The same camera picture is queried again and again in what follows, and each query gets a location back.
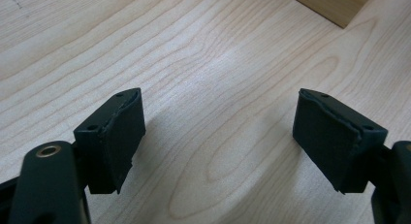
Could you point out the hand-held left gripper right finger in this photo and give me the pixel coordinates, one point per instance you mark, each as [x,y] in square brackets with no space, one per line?
[332,143]

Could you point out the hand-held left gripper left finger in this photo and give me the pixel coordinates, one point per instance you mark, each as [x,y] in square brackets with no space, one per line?
[110,143]

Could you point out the light wooden block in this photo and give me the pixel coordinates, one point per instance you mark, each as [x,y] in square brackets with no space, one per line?
[332,4]

